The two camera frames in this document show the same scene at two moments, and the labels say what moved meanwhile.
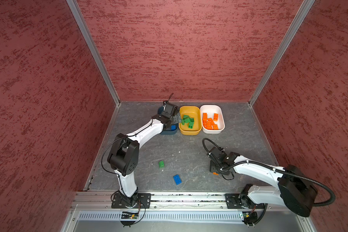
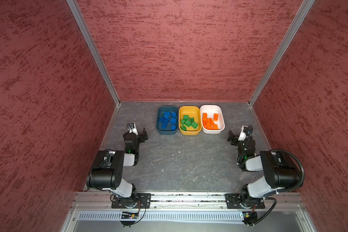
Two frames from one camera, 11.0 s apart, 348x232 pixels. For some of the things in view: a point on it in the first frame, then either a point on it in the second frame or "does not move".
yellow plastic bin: [193, 112] does not move
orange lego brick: [205, 123] does not move
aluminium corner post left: [78, 12] does not move
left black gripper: [177, 118] → [141, 137]
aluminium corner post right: [304, 9] does not move
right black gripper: [212, 168] → [235, 137]
